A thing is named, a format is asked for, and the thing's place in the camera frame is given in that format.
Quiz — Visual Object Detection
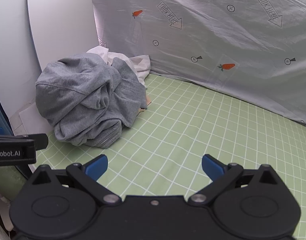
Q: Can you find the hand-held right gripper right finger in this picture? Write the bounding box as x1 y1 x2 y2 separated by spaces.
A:
188 154 280 205

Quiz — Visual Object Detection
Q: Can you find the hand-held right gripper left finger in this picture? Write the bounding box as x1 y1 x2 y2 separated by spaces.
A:
30 154 122 207

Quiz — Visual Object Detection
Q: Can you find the grey zip hoodie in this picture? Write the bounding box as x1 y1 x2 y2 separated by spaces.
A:
35 54 148 148

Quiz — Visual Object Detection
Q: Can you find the white paper sheet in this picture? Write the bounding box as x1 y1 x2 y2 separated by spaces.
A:
12 104 53 135

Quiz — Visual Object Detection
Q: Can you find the blue curtain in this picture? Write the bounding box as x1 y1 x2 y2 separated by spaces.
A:
0 85 13 136

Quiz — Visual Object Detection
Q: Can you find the green checked bed sheet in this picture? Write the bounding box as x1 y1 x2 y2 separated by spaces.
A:
25 74 306 240

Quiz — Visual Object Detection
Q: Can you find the beige cloth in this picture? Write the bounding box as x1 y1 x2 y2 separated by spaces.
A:
139 95 152 112

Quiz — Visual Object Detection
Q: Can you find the white rounded board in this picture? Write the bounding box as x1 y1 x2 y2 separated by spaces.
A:
0 0 42 132
27 0 99 73

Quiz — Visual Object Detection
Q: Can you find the white cloth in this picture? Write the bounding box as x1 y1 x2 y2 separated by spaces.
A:
86 45 151 87

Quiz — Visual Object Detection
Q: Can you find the grey carrot print sheet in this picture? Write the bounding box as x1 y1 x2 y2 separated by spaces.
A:
89 0 306 126

